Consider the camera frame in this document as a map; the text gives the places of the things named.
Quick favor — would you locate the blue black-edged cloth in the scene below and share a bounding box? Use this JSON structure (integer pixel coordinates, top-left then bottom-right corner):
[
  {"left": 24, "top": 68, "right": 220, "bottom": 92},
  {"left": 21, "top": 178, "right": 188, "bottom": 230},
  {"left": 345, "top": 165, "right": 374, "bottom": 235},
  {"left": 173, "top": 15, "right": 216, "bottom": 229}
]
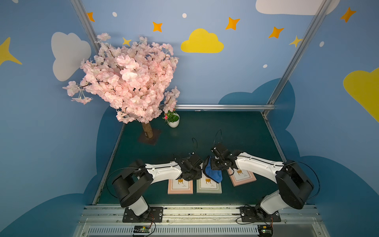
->
[{"left": 202, "top": 156, "right": 223, "bottom": 184}]

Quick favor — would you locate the pink picture frame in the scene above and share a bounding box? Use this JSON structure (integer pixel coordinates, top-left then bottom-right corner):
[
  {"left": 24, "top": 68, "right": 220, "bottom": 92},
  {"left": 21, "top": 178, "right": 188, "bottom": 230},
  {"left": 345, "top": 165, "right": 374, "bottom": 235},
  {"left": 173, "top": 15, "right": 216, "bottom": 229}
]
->
[
  {"left": 167, "top": 179, "right": 193, "bottom": 195},
  {"left": 227, "top": 168, "right": 257, "bottom": 187}
]

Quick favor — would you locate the grey-green picture frame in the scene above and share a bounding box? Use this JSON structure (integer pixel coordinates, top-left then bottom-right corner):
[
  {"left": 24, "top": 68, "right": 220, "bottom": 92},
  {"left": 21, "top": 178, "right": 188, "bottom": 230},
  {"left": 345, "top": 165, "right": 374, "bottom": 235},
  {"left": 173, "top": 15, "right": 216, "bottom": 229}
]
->
[{"left": 196, "top": 171, "right": 222, "bottom": 194}]

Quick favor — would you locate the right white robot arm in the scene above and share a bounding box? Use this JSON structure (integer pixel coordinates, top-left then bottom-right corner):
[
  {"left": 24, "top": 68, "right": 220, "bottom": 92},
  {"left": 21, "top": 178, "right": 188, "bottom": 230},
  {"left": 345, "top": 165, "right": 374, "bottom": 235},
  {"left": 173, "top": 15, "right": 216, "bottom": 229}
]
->
[{"left": 210, "top": 143, "right": 314, "bottom": 219}]

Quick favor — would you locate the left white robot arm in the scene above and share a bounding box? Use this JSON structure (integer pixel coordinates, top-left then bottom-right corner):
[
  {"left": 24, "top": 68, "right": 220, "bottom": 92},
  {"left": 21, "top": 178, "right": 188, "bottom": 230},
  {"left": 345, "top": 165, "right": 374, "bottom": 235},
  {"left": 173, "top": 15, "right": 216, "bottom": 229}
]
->
[{"left": 112, "top": 153, "right": 203, "bottom": 219}]

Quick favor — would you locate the white pot with plant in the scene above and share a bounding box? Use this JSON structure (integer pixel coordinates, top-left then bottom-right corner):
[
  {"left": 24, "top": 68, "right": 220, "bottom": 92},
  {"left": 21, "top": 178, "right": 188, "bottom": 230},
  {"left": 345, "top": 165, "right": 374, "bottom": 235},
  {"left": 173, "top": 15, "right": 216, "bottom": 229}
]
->
[{"left": 163, "top": 109, "right": 180, "bottom": 128}]

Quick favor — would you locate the pink blossom artificial tree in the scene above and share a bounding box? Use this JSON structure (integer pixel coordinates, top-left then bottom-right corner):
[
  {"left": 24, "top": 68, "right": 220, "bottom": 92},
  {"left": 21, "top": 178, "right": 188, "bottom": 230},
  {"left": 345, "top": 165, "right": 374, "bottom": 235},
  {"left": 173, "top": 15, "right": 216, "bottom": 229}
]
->
[{"left": 64, "top": 33, "right": 180, "bottom": 143}]

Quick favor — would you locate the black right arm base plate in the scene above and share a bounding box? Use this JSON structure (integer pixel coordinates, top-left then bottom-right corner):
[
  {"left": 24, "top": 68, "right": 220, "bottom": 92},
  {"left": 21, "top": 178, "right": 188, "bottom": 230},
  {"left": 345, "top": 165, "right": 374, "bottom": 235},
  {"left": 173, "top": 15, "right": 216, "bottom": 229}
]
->
[{"left": 239, "top": 205, "right": 281, "bottom": 223}]

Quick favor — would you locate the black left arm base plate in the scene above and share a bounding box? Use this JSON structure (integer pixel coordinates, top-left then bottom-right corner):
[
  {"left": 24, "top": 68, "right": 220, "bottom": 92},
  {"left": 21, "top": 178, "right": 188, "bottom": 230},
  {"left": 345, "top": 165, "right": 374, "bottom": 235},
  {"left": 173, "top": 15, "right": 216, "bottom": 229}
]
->
[{"left": 122, "top": 206, "right": 164, "bottom": 223}]

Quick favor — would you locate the aluminium mounting rail front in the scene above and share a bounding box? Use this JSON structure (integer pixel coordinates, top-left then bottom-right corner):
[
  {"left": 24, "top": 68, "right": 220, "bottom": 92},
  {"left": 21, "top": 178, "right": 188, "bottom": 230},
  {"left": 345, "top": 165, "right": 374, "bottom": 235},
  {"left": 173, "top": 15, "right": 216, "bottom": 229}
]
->
[{"left": 73, "top": 204, "right": 330, "bottom": 237}]

